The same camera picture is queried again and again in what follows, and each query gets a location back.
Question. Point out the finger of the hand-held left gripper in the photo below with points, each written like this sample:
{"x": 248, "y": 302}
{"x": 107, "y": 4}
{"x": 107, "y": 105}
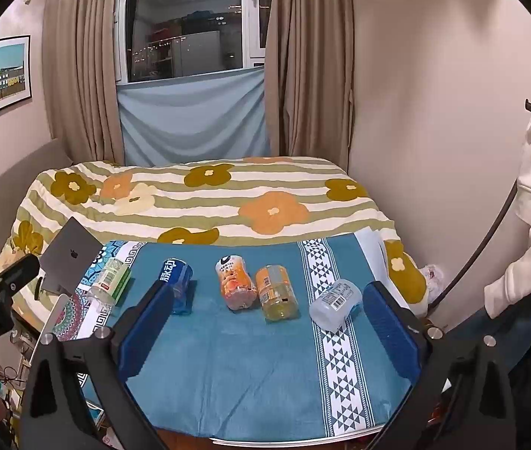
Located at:
{"x": 17, "y": 274}

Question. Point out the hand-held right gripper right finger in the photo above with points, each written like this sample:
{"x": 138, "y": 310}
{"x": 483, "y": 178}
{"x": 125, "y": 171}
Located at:
{"x": 392, "y": 333}

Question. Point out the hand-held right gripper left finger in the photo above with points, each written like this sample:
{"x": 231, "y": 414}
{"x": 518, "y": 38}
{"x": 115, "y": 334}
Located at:
{"x": 146, "y": 321}

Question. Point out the blue label plastic cup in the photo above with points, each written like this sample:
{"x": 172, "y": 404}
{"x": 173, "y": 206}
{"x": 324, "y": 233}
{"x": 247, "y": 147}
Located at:
{"x": 177, "y": 286}

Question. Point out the green label plastic cup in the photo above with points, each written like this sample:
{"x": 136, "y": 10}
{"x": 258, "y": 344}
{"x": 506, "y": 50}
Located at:
{"x": 111, "y": 280}

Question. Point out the clear white label plastic cup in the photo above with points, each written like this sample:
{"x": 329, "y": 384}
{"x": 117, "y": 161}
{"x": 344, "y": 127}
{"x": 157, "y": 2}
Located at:
{"x": 336, "y": 303}

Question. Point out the pink peach label plastic cup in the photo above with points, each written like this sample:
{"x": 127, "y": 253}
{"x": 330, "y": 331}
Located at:
{"x": 235, "y": 283}

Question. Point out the orange label plastic cup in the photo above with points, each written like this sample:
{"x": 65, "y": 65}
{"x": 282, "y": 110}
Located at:
{"x": 276, "y": 293}

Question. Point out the grey laptop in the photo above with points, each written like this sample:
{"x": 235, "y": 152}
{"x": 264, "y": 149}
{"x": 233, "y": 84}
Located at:
{"x": 71, "y": 253}

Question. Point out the white flat board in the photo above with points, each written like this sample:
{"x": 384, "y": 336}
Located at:
{"x": 50, "y": 328}

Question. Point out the white plastic bag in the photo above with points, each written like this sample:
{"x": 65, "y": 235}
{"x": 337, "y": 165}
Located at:
{"x": 432, "y": 275}

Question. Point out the colourful mandala mat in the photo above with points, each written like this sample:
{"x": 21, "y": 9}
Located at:
{"x": 75, "y": 316}

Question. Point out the teal patterned tablecloth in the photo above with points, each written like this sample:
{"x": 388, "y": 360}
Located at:
{"x": 246, "y": 365}

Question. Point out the dark blue trousers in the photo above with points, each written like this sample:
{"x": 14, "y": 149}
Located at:
{"x": 504, "y": 333}

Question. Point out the floral striped blanket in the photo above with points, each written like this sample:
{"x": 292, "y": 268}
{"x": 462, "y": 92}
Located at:
{"x": 209, "y": 199}

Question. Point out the light blue cloth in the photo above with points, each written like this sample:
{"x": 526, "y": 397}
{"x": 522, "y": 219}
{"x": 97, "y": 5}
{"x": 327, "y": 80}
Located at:
{"x": 193, "y": 119}

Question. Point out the beige curtain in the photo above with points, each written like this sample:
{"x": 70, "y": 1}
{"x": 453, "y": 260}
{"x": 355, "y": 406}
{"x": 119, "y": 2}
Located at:
{"x": 82, "y": 65}
{"x": 310, "y": 61}

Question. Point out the window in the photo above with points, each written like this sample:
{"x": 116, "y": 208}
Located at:
{"x": 190, "y": 23}

